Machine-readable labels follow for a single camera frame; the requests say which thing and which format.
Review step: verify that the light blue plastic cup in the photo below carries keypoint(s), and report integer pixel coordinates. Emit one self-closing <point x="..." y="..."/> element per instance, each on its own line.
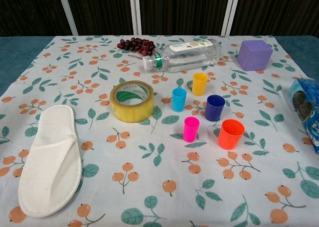
<point x="179" y="102"/>

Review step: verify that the pink plastic cup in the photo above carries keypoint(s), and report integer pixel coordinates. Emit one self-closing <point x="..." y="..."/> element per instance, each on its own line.
<point x="191" y="132"/>

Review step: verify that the yellow plastic cup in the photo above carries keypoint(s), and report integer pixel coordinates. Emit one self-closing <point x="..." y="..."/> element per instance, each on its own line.
<point x="199" y="87"/>

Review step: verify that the dark purple plastic cup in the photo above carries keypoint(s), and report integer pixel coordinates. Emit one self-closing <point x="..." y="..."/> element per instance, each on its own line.
<point x="214" y="112"/>

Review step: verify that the yellow packing tape roll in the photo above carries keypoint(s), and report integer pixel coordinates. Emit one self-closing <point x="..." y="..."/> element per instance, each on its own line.
<point x="132" y="114"/>

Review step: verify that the floral printed tablecloth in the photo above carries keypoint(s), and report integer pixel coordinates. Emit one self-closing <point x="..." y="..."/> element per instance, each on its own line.
<point x="149" y="162"/>

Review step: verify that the clear plastic water bottle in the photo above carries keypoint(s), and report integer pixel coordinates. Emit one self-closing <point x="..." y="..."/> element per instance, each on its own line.
<point x="189" y="55"/>

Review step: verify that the dark red grape bunch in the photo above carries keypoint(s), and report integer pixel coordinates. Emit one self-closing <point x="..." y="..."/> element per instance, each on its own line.
<point x="134" y="44"/>

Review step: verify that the orange plastic cup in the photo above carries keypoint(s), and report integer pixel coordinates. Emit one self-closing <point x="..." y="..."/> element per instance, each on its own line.
<point x="230" y="140"/>

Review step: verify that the purple foam cube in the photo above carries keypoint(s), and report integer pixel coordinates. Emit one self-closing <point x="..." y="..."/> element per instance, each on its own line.
<point x="254" y="55"/>

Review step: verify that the white cloth slipper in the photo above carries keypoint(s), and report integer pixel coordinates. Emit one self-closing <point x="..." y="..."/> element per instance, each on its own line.
<point x="49" y="162"/>

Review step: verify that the blue cookie package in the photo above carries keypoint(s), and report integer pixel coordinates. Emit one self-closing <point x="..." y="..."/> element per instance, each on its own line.
<point x="311" y="127"/>

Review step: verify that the teal table cover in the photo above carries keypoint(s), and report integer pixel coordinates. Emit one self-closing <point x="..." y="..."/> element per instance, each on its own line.
<point x="15" y="55"/>

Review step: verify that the white screen frame post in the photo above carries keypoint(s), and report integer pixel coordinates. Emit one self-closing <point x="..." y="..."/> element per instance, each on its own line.
<point x="138" y="13"/>
<point x="230" y="13"/>
<point x="67" y="13"/>

